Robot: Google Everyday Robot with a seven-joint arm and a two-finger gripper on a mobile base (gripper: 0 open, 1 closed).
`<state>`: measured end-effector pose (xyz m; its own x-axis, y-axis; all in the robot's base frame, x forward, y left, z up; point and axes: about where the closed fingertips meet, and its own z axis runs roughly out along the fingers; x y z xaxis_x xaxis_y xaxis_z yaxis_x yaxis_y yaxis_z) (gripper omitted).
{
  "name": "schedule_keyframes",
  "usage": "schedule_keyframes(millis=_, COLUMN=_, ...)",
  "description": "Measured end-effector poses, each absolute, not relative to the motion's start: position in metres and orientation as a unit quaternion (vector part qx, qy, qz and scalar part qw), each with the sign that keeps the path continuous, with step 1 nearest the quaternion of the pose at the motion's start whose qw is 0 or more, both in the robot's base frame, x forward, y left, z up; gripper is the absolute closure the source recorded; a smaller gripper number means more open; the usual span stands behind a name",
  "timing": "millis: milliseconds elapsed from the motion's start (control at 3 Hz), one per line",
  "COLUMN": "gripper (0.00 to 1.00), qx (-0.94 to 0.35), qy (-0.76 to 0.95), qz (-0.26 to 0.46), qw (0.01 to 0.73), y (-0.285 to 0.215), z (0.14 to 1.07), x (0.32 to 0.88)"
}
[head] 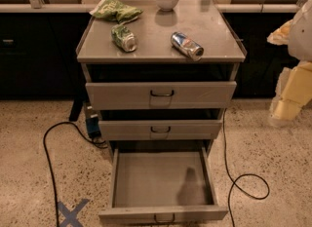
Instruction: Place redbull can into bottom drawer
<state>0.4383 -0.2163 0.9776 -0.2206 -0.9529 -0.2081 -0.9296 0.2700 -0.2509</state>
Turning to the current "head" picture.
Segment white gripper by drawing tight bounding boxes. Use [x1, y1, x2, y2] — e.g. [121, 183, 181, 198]
[268, 61, 312, 128]

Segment silver blue redbull can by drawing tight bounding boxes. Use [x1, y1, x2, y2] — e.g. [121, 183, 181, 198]
[171, 32, 204, 61]

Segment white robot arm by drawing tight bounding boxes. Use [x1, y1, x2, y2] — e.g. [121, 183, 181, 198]
[267, 0, 312, 127]

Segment grey top drawer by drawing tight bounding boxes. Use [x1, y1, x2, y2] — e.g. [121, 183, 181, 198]
[86, 81, 236, 110]

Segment grey drawer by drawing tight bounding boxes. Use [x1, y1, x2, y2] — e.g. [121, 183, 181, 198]
[98, 120, 222, 140]
[98, 147, 228, 225]
[86, 81, 236, 110]

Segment grey drawer cabinet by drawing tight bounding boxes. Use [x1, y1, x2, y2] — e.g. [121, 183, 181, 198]
[77, 0, 245, 150]

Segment grey bottom drawer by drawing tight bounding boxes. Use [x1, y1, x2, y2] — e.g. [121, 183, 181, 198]
[98, 147, 228, 225]

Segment grey middle drawer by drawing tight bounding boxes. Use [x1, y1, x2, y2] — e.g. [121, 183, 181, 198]
[98, 120, 222, 140]

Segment green soda can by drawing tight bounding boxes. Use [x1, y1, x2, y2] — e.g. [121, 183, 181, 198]
[111, 24, 137, 53]

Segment blue power box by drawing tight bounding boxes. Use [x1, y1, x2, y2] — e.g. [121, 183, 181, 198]
[84, 104, 101, 138]

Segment green chip bag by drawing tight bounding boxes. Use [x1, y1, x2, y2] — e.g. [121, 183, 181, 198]
[90, 0, 143, 24]

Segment blue tape cross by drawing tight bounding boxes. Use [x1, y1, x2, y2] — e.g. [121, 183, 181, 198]
[58, 199, 89, 227]

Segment dark counter cabinets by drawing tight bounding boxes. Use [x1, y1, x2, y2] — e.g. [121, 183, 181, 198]
[0, 13, 298, 99]

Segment black cable right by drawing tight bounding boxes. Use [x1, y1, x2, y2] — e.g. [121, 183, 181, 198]
[221, 108, 271, 227]

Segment black cable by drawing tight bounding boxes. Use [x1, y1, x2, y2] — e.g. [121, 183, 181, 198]
[221, 108, 271, 227]
[42, 121, 108, 227]

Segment black cable left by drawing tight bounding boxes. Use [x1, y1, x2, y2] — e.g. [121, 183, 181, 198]
[42, 121, 108, 227]

